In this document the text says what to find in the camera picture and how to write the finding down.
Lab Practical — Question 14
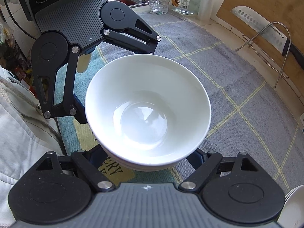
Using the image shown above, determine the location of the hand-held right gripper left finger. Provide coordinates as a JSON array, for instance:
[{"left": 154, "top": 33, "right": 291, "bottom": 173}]
[{"left": 36, "top": 146, "right": 114, "bottom": 192}]

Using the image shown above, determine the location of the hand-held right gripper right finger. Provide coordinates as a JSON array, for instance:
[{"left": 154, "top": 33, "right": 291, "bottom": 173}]
[{"left": 179, "top": 147, "right": 260, "bottom": 193}]

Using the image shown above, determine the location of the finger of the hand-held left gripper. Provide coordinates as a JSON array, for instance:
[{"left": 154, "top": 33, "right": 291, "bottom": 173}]
[
  {"left": 34, "top": 45, "right": 89, "bottom": 125},
  {"left": 102, "top": 14, "right": 162, "bottom": 55}
]

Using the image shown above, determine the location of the plain white bowl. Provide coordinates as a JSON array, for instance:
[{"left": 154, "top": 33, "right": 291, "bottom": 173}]
[{"left": 85, "top": 54, "right": 212, "bottom": 167}]

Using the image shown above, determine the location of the small deep white plate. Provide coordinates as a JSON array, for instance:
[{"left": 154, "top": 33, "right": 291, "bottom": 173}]
[{"left": 279, "top": 186, "right": 304, "bottom": 228}]

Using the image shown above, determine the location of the steel sink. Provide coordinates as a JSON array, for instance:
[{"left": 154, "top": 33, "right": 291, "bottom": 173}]
[{"left": 108, "top": 0, "right": 152, "bottom": 11}]

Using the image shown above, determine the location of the clear drinking glass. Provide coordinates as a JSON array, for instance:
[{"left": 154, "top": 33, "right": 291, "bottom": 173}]
[{"left": 147, "top": 0, "right": 171, "bottom": 15}]

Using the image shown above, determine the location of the grey blue printed towel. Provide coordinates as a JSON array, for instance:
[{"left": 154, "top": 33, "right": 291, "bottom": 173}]
[{"left": 57, "top": 9, "right": 304, "bottom": 195}]

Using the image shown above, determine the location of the person's white jacket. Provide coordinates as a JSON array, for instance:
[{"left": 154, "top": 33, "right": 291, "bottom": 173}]
[{"left": 0, "top": 65, "right": 68, "bottom": 219}]

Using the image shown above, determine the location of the tall clear plastic roll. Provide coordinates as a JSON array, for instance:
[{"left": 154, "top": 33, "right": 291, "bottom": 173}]
[{"left": 198, "top": 0, "right": 222, "bottom": 22}]

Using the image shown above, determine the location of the bamboo cutting board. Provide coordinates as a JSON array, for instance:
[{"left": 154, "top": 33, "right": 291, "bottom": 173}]
[{"left": 216, "top": 0, "right": 304, "bottom": 89}]

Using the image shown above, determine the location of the black cable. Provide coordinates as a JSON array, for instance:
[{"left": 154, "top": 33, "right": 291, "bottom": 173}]
[{"left": 0, "top": 0, "right": 40, "bottom": 41}]

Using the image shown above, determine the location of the kitchen knife black handle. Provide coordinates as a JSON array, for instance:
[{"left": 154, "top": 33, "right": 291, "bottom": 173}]
[{"left": 231, "top": 5, "right": 304, "bottom": 70}]

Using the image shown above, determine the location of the metal wire rack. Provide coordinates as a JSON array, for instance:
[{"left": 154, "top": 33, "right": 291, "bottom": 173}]
[{"left": 235, "top": 21, "right": 292, "bottom": 89}]

